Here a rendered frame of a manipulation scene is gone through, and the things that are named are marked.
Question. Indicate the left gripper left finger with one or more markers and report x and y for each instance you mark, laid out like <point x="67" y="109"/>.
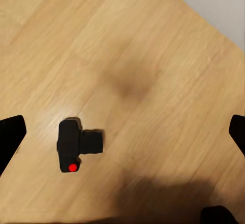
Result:
<point x="12" y="132"/>

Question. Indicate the digital camera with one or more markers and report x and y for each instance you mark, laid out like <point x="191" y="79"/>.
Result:
<point x="72" y="142"/>

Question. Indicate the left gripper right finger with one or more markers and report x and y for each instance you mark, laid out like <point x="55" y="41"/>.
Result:
<point x="237" y="131"/>

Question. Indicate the desk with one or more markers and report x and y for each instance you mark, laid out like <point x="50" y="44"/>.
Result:
<point x="228" y="16"/>

